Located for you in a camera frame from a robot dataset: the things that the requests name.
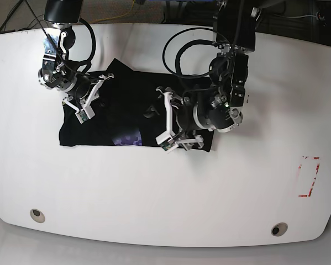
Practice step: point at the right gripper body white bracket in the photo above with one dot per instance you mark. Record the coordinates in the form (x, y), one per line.
(84, 92)

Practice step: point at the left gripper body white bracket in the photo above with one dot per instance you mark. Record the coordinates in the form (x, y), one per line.
(179, 125)

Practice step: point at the black t-shirt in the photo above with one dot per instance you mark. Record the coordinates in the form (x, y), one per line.
(119, 110)

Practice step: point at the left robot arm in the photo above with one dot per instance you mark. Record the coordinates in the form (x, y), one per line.
(214, 100)

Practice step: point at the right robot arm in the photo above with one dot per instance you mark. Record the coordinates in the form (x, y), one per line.
(58, 71)

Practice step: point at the left table grommet hole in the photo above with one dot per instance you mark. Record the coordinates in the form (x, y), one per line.
(37, 216)

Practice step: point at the table grommet hole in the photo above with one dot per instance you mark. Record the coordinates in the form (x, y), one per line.
(279, 229)
(37, 216)

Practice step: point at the red tape rectangle marking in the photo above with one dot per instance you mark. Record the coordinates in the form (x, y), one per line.
(306, 175)

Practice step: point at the right table grommet hole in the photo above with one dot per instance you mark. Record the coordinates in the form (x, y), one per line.
(279, 229)

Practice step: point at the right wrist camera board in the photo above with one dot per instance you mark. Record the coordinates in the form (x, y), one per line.
(83, 116)

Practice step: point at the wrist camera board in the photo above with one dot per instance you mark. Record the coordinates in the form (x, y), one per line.
(169, 145)
(83, 116)

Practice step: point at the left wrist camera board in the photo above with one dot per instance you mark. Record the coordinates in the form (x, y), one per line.
(169, 145)

